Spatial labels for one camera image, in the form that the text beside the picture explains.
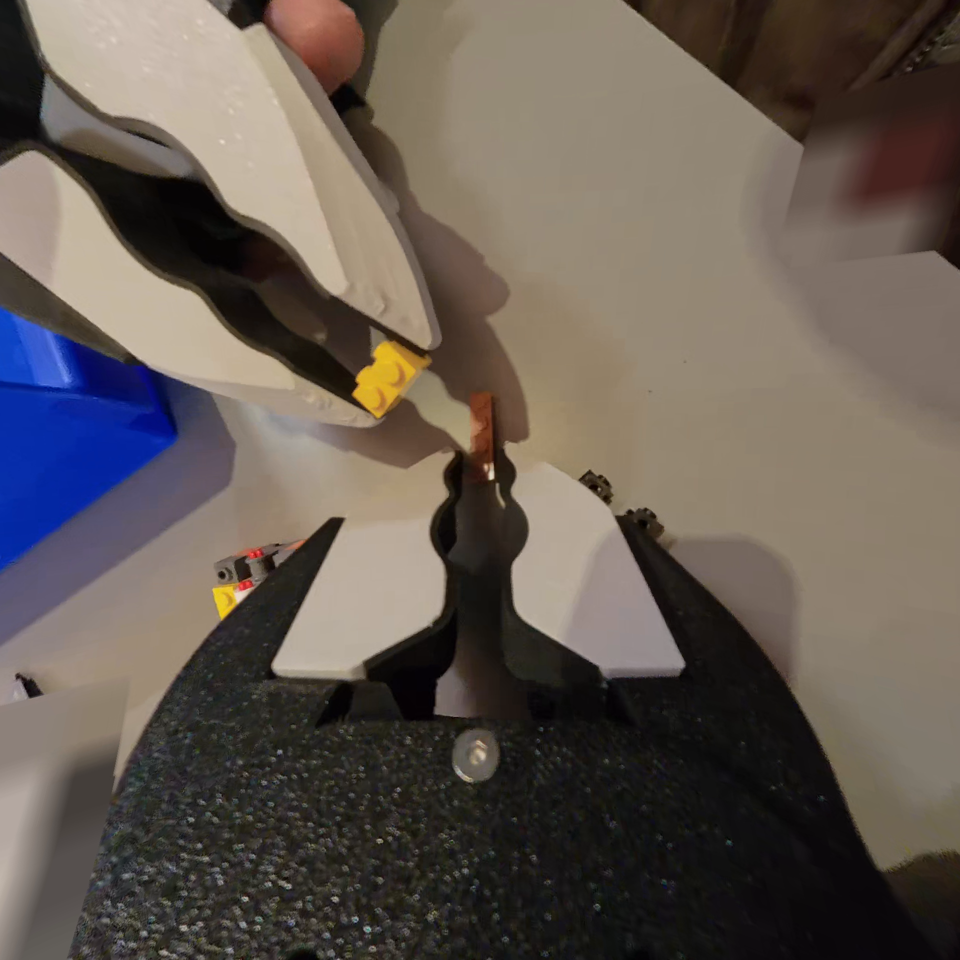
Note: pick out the grey desk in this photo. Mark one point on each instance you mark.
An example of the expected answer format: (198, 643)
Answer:
(675, 337)

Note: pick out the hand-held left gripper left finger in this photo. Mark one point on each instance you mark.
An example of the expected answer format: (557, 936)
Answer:
(360, 592)

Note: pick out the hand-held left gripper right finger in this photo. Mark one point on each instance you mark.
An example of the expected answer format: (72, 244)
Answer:
(592, 585)

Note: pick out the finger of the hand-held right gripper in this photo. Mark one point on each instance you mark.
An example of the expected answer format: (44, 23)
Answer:
(225, 112)
(112, 277)

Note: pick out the person's right hand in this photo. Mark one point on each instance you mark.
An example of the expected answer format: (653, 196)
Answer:
(319, 34)

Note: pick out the colourful toy brick model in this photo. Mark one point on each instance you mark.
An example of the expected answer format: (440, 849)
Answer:
(244, 570)

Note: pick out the brown zip hoodie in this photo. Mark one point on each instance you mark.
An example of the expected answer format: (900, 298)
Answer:
(750, 45)

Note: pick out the orange toy brick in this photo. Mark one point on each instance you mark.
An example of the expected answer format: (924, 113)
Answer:
(482, 435)

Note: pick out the blue storage bin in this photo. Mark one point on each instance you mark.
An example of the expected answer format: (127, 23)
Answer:
(67, 435)

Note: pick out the yellow toy brick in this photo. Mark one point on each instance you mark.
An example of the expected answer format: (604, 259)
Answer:
(390, 379)

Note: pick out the dark grey small toy brick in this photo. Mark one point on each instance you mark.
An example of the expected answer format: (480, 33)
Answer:
(598, 484)
(645, 521)

